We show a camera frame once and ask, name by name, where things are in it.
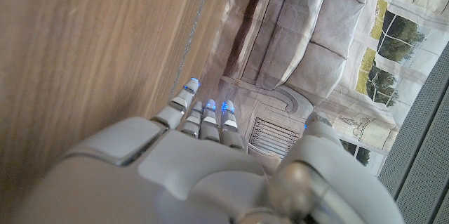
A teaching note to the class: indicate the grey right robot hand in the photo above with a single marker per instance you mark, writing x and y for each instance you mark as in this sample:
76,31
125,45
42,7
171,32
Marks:
175,182

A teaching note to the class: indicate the grey tape outline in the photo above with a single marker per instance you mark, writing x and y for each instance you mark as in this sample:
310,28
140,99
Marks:
194,24

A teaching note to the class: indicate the printed living room backdrop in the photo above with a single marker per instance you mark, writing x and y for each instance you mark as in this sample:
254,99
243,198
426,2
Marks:
298,41

